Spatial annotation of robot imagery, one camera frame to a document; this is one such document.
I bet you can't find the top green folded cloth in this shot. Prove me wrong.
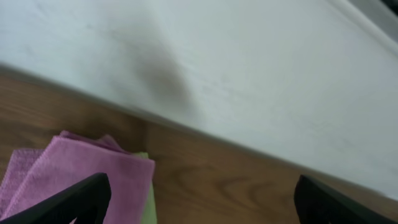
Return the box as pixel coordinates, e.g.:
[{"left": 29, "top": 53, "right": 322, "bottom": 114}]
[{"left": 128, "top": 152, "right": 157, "bottom": 224}]

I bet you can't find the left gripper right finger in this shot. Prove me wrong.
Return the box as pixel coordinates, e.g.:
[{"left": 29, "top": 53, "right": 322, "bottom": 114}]
[{"left": 294, "top": 175, "right": 397, "bottom": 224}]

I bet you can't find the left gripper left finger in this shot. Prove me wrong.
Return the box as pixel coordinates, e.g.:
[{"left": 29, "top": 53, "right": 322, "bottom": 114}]
[{"left": 1, "top": 173, "right": 111, "bottom": 224}]

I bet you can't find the purple microfiber cloth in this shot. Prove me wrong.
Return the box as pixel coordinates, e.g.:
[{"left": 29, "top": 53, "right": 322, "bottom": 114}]
[{"left": 0, "top": 130, "right": 156, "bottom": 224}]

